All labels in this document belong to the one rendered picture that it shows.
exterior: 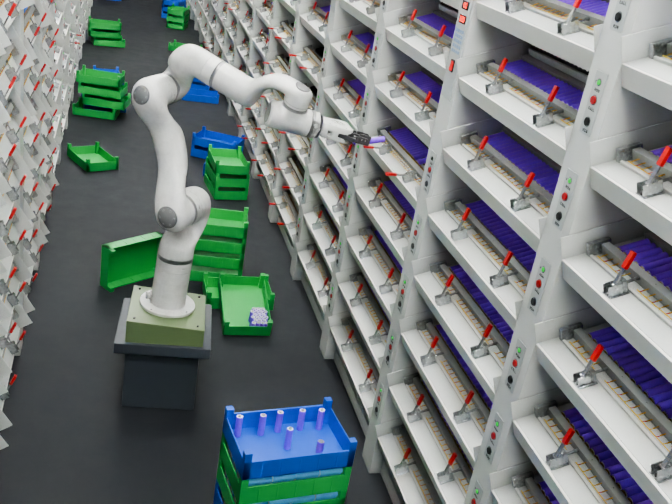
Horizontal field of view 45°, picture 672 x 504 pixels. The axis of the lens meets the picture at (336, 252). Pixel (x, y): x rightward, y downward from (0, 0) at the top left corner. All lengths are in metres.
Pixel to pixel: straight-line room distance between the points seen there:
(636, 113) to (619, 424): 0.58
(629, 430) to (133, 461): 1.67
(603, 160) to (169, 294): 1.63
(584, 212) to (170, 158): 1.43
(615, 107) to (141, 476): 1.80
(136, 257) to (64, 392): 0.95
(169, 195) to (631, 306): 1.57
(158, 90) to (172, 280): 0.64
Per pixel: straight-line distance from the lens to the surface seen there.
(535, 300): 1.77
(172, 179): 2.64
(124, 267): 3.76
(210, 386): 3.09
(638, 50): 1.60
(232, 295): 3.57
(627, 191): 1.53
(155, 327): 2.75
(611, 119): 1.62
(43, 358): 3.22
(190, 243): 2.74
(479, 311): 2.17
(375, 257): 2.92
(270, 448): 2.18
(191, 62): 2.55
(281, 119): 2.43
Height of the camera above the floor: 1.75
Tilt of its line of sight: 24 degrees down
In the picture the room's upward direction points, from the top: 10 degrees clockwise
